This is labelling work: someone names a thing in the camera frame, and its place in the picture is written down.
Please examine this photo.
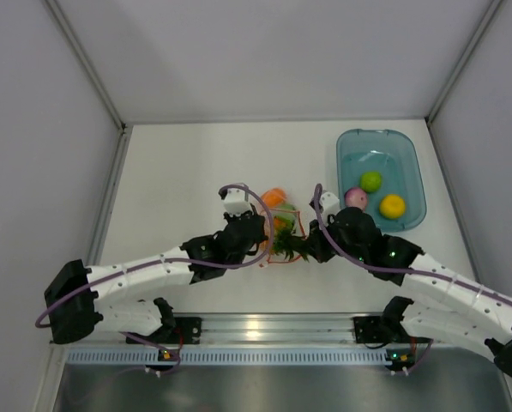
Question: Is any orange toy ball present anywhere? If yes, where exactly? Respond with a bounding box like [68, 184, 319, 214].
[261, 187, 287, 209]

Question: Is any purple toy onion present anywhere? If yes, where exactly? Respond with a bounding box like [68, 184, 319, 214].
[344, 186, 368, 211]

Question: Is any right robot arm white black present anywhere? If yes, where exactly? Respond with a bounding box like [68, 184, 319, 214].
[308, 204, 512, 378]

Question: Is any left aluminium frame post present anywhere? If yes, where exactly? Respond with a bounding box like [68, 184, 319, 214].
[42, 0, 128, 173]

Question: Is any aluminium mounting rail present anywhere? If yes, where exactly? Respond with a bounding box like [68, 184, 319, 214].
[49, 312, 454, 347]

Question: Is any purple cable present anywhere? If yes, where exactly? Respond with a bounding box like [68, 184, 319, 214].
[34, 183, 276, 330]
[313, 183, 512, 318]

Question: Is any grey slotted cable duct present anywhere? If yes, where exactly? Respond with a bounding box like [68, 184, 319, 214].
[66, 348, 412, 367]

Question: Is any clear zip top bag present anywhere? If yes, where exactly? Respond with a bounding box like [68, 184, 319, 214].
[257, 187, 309, 268]

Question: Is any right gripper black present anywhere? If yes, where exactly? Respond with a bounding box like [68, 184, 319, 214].
[302, 213, 367, 264]

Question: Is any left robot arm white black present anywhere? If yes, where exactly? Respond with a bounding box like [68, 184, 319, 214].
[44, 211, 268, 344]

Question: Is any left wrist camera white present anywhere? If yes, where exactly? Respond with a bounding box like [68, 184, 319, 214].
[219, 184, 252, 216]

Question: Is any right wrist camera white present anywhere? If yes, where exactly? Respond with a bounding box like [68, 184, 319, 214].
[310, 191, 340, 219]

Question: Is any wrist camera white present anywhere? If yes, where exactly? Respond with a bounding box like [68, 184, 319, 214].
[219, 184, 252, 216]
[310, 191, 340, 219]

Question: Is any orange toy pineapple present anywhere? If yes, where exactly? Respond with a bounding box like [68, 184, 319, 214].
[263, 213, 309, 264]

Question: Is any green watermelon toy ball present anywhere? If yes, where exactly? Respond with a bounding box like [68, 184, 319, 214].
[276, 203, 298, 213]

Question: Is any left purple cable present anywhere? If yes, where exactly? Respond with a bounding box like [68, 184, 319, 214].
[34, 183, 276, 330]

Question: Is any green toy apple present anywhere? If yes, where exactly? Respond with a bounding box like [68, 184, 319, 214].
[359, 171, 382, 193]

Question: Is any blue plastic basin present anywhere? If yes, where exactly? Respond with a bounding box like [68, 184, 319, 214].
[336, 129, 427, 233]

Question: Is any yellow toy lemon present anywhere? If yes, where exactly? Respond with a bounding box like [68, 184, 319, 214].
[379, 194, 407, 220]

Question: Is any aluminium frame post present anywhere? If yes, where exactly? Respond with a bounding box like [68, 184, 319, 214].
[42, 0, 128, 173]
[425, 0, 506, 127]

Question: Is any right aluminium frame post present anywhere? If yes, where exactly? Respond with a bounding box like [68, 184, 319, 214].
[425, 0, 506, 127]

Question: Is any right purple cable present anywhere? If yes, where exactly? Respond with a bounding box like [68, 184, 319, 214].
[313, 183, 512, 318]

